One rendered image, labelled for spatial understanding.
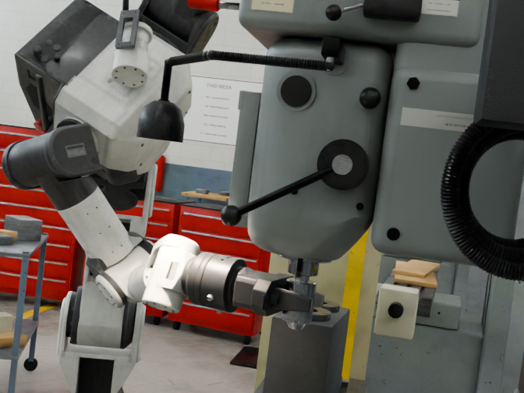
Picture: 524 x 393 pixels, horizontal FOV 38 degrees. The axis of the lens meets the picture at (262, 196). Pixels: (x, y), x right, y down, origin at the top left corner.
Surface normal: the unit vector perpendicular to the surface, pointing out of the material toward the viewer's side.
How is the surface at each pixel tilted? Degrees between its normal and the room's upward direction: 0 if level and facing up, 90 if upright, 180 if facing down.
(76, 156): 73
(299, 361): 90
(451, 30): 90
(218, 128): 90
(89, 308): 81
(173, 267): 67
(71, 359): 97
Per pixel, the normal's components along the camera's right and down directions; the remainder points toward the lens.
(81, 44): 0.18, -0.45
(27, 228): 0.68, 0.12
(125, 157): 0.24, 0.84
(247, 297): -0.40, 0.00
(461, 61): -0.18, 0.03
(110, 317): 0.15, -0.08
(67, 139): 0.80, -0.17
